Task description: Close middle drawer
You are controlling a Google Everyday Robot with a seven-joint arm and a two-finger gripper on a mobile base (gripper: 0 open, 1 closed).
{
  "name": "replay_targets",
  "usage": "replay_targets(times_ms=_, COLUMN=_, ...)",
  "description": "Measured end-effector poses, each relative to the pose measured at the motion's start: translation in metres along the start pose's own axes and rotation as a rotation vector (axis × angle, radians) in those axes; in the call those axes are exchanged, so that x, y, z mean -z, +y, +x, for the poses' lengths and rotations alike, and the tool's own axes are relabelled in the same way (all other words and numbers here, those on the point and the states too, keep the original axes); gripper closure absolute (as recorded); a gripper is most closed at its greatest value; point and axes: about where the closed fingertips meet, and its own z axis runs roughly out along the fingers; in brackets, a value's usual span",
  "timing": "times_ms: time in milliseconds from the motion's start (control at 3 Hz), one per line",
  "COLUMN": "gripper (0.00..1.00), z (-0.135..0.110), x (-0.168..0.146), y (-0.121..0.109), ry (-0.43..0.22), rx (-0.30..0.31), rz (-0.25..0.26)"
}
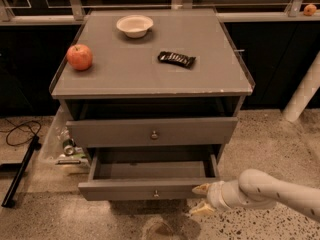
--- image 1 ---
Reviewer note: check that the grey drawer cabinet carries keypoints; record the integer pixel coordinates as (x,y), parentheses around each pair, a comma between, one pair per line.
(126,80)

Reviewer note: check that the small orange fruit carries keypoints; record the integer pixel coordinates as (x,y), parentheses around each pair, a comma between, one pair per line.
(309,10)

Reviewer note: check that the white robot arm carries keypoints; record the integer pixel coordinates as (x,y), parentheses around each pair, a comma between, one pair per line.
(255,189)

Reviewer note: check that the metal railing frame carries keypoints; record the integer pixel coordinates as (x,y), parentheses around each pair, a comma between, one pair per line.
(67,12)

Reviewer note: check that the red apple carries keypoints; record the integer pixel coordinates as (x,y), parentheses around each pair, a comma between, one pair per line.
(80,57)

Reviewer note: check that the clear plastic trash bin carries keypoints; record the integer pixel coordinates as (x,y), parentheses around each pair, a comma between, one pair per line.
(51,154)

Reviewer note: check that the grey top drawer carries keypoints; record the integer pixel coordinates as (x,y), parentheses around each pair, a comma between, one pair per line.
(152,132)

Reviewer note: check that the white paper bowl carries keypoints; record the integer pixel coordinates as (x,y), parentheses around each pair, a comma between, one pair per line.
(134,26)

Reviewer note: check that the black snack bar wrapper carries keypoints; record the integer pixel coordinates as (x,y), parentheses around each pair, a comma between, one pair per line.
(176,59)

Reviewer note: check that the black floor stand bar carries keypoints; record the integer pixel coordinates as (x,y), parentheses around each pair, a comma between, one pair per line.
(8,201)

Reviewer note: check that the white table leg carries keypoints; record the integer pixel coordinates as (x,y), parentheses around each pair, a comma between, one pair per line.
(304,92)

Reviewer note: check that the grey drawer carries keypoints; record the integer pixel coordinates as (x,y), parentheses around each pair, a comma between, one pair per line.
(152,132)
(148,173)

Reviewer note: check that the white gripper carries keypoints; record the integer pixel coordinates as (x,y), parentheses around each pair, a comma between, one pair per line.
(214,194)

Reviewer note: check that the green soda can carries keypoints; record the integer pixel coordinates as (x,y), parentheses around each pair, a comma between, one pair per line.
(68,147)

